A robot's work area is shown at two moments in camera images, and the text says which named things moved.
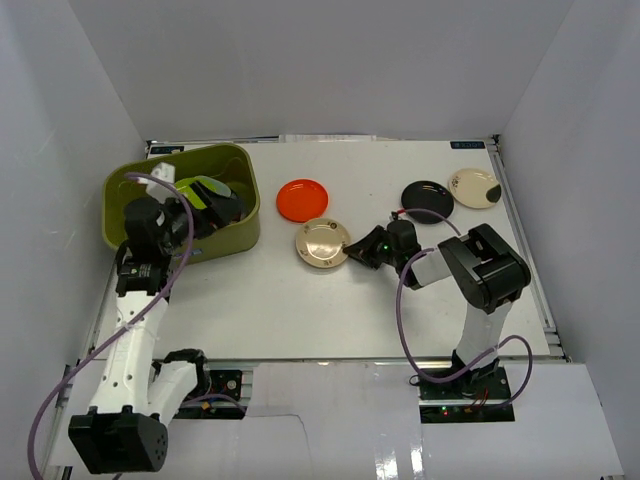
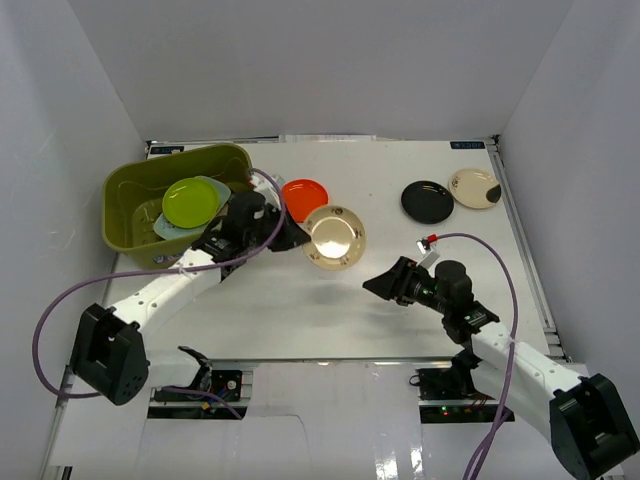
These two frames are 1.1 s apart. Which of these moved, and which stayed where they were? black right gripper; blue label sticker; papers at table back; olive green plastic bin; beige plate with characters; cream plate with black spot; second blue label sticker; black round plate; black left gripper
Moved: black right gripper; black left gripper; beige plate with characters
Stayed: blue label sticker; black round plate; papers at table back; olive green plastic bin; cream plate with black spot; second blue label sticker
